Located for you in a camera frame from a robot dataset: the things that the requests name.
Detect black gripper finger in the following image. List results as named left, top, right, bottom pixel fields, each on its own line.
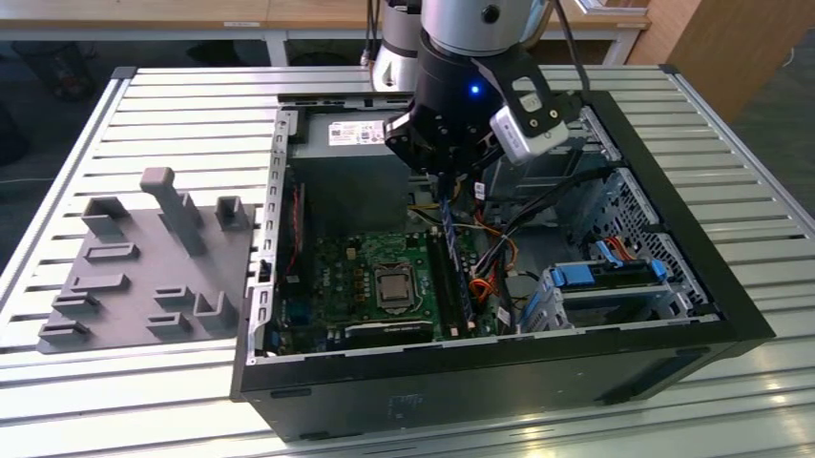
left=383, top=113, right=458, bottom=178
left=458, top=136, right=510, bottom=181

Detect black RAM slot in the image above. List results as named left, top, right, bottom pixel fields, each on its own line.
left=427, top=227, right=462, bottom=338

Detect metal optical drive cage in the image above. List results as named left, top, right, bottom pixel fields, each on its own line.
left=483, top=107, right=623, bottom=201

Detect grey power supply unit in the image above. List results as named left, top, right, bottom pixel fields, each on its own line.
left=290, top=108, right=415, bottom=230

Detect pale blue plastic object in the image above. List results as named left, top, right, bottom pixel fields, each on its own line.
left=513, top=0, right=549, bottom=49

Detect perforated metal drive cage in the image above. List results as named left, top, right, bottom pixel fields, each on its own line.
left=570, top=166, right=718, bottom=316

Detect round grey speaker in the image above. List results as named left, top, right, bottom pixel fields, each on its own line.
left=506, top=270, right=543, bottom=302

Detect green motherboard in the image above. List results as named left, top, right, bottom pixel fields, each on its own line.
left=272, top=228, right=505, bottom=354

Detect hard disk in blue carrier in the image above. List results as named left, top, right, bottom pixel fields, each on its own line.
left=546, top=260, right=669, bottom=293

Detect silver CPU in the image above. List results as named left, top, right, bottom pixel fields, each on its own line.
left=379, top=276, right=413, bottom=306

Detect CPU socket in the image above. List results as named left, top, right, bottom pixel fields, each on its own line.
left=371, top=260, right=421, bottom=315

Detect metal disk bay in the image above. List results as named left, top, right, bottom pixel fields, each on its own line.
left=517, top=266, right=699, bottom=333

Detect black graphics card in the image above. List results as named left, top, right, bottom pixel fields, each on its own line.
left=343, top=318, right=437, bottom=350

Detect wooden cabinet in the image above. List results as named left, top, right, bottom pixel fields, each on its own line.
left=627, top=0, right=815, bottom=123

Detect black PC case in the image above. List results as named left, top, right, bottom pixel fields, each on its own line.
left=228, top=89, right=777, bottom=443

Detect grey parts rack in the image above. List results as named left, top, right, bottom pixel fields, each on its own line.
left=36, top=166, right=267, bottom=355

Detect black chair base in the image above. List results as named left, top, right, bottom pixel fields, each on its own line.
left=38, top=41, right=98, bottom=102

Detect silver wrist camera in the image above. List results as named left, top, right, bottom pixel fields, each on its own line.
left=489, top=93, right=573, bottom=167

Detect black camera bracket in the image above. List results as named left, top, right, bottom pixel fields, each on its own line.
left=475, top=52, right=582, bottom=140

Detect black cable bundle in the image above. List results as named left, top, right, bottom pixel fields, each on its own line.
left=483, top=169, right=610, bottom=239

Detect yellow wire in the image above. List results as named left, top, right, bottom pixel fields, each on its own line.
left=409, top=178, right=465, bottom=211

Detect black arm base cables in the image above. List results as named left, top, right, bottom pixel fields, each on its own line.
left=359, top=0, right=383, bottom=68

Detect multicoloured wire bundle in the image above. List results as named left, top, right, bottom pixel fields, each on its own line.
left=474, top=221, right=519, bottom=282

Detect black camera cable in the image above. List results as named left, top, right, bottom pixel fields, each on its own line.
left=551, top=0, right=593, bottom=94

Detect red wire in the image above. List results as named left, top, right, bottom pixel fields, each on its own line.
left=283, top=184, right=306, bottom=281

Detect orange data wire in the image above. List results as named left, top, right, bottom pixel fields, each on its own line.
left=598, top=236, right=646, bottom=264

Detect wooden desk white frame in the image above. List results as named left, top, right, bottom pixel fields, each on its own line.
left=0, top=0, right=653, bottom=67

